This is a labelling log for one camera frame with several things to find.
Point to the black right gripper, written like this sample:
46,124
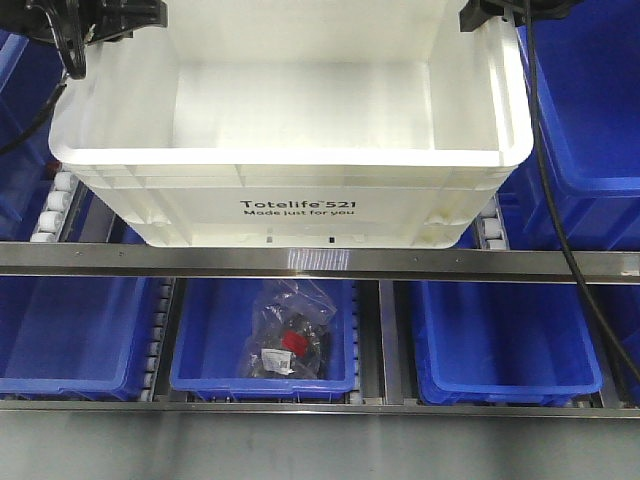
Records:
477,12

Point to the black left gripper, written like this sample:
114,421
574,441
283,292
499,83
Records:
97,21

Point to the white Totelife plastic crate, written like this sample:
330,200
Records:
317,124

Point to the blue bin upper left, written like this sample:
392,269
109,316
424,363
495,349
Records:
29,75

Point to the blue bin upper right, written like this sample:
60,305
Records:
589,103

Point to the blue bin lower left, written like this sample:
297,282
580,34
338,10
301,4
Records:
76,337

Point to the blue bin with bag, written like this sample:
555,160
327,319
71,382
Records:
215,323

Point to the blue bin lower right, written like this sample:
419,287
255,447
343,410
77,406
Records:
522,343

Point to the clear bag of parts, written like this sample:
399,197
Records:
290,326

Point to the steel shelf front rail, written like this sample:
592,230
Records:
137,260

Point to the steel shelf rail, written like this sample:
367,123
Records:
137,260
412,409

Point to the steel lower shelf rail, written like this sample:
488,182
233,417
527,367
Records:
412,409

